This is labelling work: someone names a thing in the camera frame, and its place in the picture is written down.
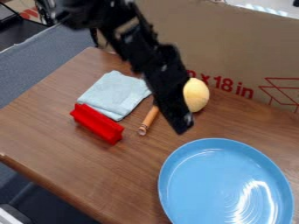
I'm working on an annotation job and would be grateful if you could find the blue round plate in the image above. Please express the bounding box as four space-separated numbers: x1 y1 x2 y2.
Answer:
157 138 295 224

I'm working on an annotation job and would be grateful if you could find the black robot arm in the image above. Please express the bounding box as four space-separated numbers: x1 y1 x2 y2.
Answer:
50 0 193 134

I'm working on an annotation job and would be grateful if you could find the light blue cloth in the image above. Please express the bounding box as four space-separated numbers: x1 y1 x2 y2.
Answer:
77 70 150 122

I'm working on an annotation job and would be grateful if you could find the red plastic block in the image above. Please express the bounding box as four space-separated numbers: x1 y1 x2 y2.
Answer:
69 103 124 145

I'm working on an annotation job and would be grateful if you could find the orange crayon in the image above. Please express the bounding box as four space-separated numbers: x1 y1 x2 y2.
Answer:
137 106 158 136

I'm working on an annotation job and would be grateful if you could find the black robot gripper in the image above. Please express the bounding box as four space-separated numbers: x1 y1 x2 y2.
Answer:
126 44 193 135

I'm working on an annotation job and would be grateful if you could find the grey fabric panel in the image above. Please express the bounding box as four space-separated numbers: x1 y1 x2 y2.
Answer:
0 24 94 109

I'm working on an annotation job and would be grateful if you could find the brown cardboard box wall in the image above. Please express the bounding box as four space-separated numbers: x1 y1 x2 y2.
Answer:
94 0 299 114

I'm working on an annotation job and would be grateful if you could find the yellow potato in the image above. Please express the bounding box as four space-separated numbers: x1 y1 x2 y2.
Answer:
182 78 210 113

